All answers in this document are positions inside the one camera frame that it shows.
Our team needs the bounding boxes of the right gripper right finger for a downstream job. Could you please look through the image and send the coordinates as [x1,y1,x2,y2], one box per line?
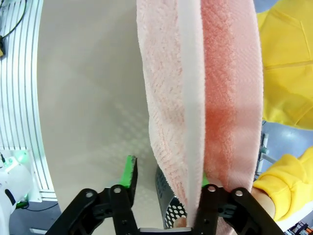
[193,171,286,235]

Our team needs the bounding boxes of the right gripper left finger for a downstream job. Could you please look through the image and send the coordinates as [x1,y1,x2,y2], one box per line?
[45,155,141,235]

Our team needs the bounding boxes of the pink terry towel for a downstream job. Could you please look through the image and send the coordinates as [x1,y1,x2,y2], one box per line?
[136,0,264,233]

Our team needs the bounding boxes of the person's left forearm yellow sleeve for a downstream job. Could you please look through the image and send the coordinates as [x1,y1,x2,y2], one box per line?
[253,146,313,222]

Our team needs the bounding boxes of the person's left hand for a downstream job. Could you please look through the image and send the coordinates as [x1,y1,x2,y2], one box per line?
[251,187,276,221]

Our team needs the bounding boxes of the black perforated plastic basket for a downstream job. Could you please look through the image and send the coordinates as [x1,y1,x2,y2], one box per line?
[155,167,189,231]

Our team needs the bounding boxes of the person in yellow hoodie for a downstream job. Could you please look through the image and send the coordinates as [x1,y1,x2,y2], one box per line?
[255,0,313,130]

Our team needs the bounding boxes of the thin black cable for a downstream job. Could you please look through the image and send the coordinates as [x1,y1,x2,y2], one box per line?
[23,202,59,212]

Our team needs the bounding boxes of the white aluminium profile frame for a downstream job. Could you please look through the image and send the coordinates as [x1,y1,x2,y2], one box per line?
[0,0,58,203]

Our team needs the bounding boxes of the thin green cable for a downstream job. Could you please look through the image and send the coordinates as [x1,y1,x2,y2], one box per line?
[0,0,28,42]

